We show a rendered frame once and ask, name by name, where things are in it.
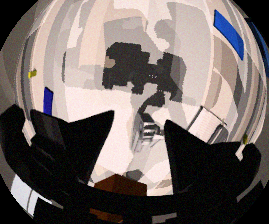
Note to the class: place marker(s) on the blue block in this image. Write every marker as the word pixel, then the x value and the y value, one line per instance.
pixel 225 28

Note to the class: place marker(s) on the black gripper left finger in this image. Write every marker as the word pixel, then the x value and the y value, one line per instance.
pixel 81 140

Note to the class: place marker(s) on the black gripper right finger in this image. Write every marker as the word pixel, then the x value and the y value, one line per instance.
pixel 190 157

